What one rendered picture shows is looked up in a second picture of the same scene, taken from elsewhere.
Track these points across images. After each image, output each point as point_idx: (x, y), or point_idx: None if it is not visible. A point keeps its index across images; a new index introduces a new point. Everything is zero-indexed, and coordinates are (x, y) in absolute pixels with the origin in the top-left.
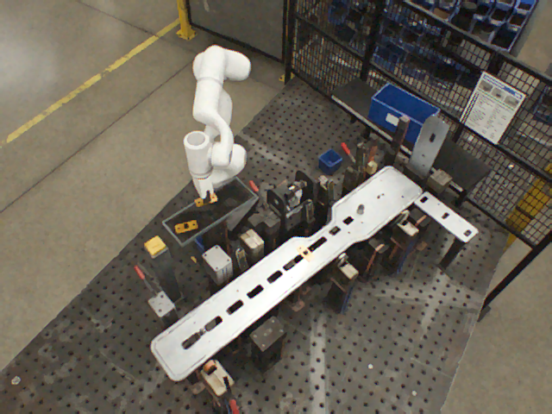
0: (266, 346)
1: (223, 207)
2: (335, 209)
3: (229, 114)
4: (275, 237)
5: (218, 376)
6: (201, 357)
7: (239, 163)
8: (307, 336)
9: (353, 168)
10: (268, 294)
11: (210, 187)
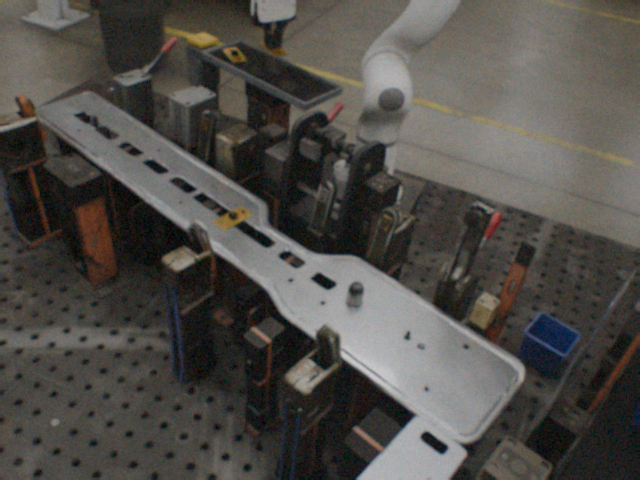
0: (50, 167)
1: (276, 80)
2: (348, 259)
3: (427, 11)
4: (274, 198)
5: (11, 119)
6: (57, 125)
7: (372, 88)
8: (130, 323)
9: None
10: (148, 178)
11: (259, 0)
